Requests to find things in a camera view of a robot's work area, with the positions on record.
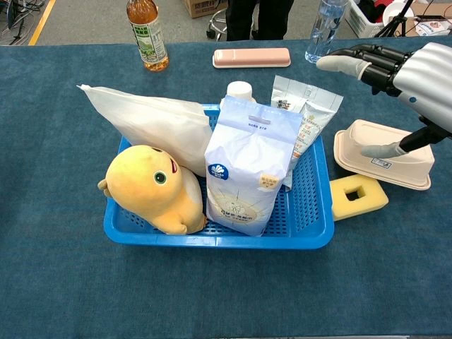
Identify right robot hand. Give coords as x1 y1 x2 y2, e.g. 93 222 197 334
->
316 42 452 159

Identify beige lunch box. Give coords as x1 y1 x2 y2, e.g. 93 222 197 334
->
333 119 436 191

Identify green yellow sponge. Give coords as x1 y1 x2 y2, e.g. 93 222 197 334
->
330 174 389 222

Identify white and blue pouch bag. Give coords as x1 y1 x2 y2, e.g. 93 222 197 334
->
204 94 304 237

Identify white translucent zip bag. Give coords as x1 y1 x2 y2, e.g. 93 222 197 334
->
76 83 213 177

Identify printed cardboard box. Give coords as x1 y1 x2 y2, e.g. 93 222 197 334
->
182 0 229 19

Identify black tripod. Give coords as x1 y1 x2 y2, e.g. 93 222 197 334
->
374 0 416 38

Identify white plastic laundry basket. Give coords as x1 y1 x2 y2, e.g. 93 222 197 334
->
347 0 389 39

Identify silver green snack packet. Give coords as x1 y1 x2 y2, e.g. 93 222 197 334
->
270 74 344 191

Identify clear water bottle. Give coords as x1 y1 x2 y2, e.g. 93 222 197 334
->
304 0 349 65

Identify person in black trousers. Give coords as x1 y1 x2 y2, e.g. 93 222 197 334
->
225 0 295 42

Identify pink long plastic case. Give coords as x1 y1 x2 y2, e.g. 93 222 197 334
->
212 47 292 69

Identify white milk bottle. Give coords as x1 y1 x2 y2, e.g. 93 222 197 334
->
220 81 258 105

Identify chrome stool base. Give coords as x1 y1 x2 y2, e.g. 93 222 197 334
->
206 8 229 40

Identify blue perforated plastic basket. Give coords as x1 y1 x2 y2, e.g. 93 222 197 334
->
103 103 335 250

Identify amber tea bottle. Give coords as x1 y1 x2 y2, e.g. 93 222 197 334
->
126 0 170 73

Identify yellow plush toy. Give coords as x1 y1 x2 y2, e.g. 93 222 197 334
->
97 144 208 235

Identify teal table cloth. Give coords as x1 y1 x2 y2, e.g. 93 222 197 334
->
0 37 452 336

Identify black floor cables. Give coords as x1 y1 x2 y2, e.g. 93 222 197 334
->
0 0 47 45

